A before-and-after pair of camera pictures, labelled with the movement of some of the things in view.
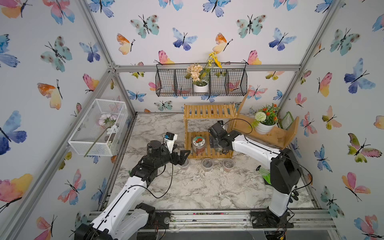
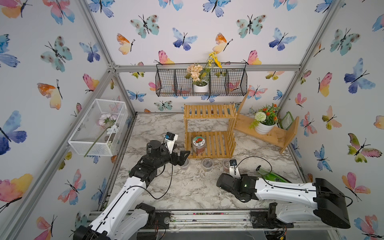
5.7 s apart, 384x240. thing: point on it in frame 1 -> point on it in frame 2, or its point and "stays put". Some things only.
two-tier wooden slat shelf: (212, 111) stays put
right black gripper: (211, 140) -> (242, 178)
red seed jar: (228, 164) stays put
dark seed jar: (207, 164) stays put
